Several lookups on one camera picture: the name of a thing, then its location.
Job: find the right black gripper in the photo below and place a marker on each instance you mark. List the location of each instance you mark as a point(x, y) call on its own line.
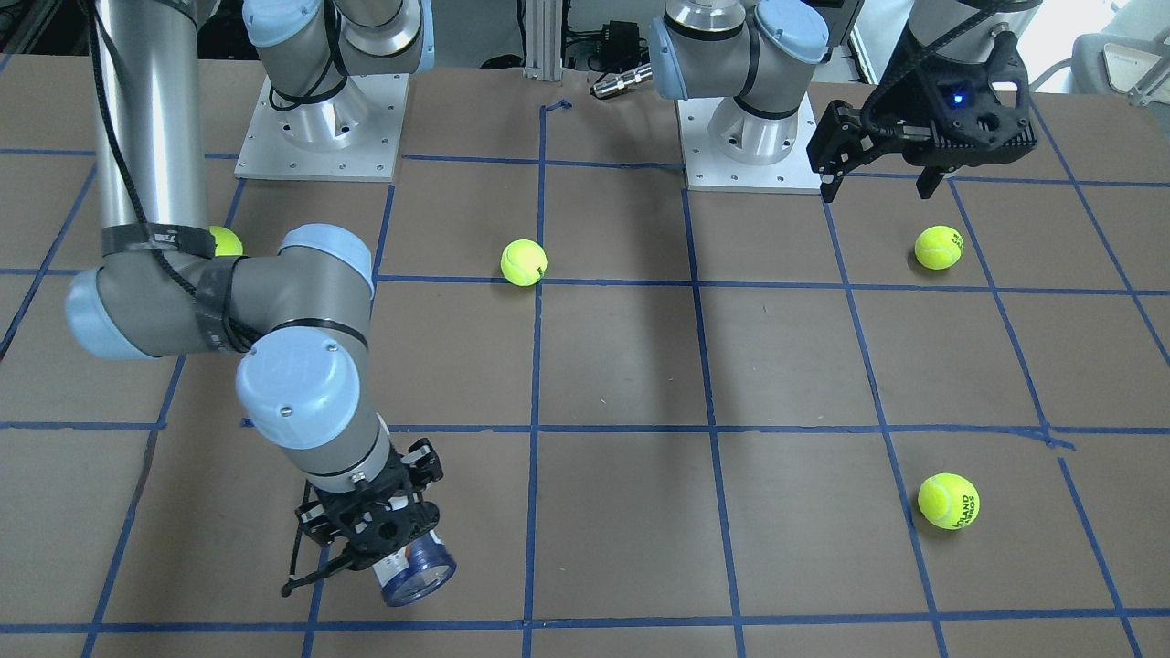
point(413, 472)

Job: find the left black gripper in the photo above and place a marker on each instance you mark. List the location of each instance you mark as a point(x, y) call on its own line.
point(900, 108)

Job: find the white blue tennis ball can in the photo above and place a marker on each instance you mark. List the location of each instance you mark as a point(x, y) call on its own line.
point(414, 572)

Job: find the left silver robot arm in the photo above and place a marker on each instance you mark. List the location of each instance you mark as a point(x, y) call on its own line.
point(763, 54)

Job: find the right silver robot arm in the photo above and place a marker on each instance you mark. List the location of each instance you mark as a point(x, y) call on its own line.
point(299, 319)

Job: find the tennis ball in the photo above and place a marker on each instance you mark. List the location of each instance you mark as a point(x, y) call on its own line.
point(949, 501)
point(523, 262)
point(938, 248)
point(226, 242)

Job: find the tennis ball centre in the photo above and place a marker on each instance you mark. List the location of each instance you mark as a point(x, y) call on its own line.
point(523, 262)

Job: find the silver metal cylinder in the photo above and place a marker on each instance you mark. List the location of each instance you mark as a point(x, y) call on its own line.
point(613, 84)

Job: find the white chair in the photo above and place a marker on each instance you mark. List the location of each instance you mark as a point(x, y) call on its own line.
point(1127, 57)

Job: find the black power adapter box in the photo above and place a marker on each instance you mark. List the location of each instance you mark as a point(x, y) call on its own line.
point(616, 47)

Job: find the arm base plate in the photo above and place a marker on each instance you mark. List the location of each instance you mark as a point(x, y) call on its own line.
point(353, 137)
point(727, 149)

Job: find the aluminium frame post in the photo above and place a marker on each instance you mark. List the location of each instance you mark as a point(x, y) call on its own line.
point(543, 33)

